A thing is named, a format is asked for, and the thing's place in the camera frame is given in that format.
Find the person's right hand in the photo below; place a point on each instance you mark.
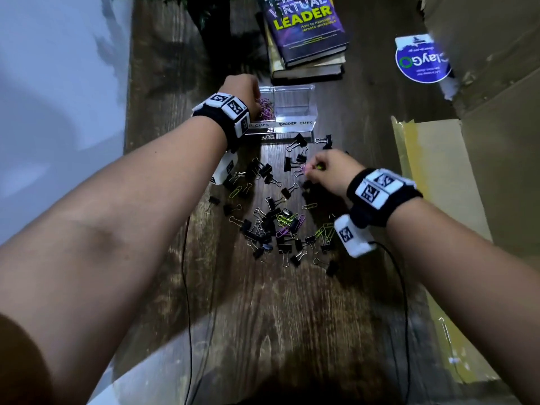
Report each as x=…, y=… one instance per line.
x=337, y=172

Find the person's left hand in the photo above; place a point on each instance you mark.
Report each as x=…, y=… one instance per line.
x=242, y=90

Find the bunch of sorted paper clips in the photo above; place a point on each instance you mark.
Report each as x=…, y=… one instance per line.
x=266, y=108

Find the clear two-compartment plastic box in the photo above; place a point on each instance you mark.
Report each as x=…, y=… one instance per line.
x=295, y=107

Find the pile of coloured paper clips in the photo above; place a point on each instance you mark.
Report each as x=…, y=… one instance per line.
x=287, y=219

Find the pile of black binder clips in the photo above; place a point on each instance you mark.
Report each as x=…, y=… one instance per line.
x=261, y=238

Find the single black binder clip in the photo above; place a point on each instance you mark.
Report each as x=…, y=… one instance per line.
x=228, y=209
x=214, y=201

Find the person's left forearm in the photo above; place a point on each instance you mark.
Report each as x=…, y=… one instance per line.
x=105, y=240

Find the person's right forearm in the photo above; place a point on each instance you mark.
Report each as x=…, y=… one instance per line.
x=472, y=291

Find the large brown cardboard box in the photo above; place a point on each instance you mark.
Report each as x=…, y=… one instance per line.
x=498, y=101

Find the black left wristband white markers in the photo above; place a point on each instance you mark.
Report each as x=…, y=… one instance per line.
x=225, y=115

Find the black wristband white markers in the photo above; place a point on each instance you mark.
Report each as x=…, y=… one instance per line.
x=379, y=198
x=225, y=115

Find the black right wristband white markers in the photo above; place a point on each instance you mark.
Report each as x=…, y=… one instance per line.
x=379, y=198

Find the tan book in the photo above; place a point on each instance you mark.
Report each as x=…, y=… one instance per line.
x=308, y=71

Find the green potted artificial plant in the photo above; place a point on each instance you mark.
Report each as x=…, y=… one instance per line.
x=211, y=25

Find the purple hardcover book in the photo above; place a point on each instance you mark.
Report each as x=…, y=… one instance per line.
x=306, y=29

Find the yellowish cardboard sheet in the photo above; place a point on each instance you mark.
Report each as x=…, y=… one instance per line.
x=447, y=185

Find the blue round sticker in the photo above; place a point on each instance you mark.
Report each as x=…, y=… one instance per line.
x=422, y=61

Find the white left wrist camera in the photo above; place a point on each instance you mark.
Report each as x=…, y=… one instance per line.
x=223, y=166

